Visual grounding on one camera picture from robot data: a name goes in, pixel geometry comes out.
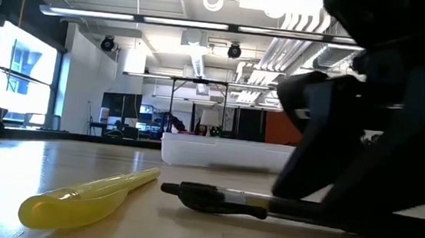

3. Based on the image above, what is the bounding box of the large window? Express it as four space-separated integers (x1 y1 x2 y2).
0 19 61 126

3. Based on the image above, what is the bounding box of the black round ceiling fixture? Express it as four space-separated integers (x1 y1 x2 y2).
226 42 243 60
99 35 117 54

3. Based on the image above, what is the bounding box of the yellow plastic spoon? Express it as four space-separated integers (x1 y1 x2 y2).
16 155 162 238

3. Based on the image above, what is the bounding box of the silver ventilation duct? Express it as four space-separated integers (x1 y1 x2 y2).
311 35 363 74

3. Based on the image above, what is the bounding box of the orange partition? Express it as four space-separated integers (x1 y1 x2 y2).
264 109 305 147

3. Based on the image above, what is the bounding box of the black monitor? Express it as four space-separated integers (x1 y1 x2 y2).
99 90 144 121

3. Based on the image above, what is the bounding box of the LED light bar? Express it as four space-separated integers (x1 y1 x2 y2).
37 2 366 49

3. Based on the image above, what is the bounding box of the black pen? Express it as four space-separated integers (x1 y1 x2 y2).
157 180 425 238

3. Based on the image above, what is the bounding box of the clear plastic supply box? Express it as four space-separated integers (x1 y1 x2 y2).
158 131 297 177

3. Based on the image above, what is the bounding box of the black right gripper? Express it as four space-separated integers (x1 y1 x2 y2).
318 0 425 58

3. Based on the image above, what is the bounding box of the white cable coil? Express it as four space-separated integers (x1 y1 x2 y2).
201 0 224 14

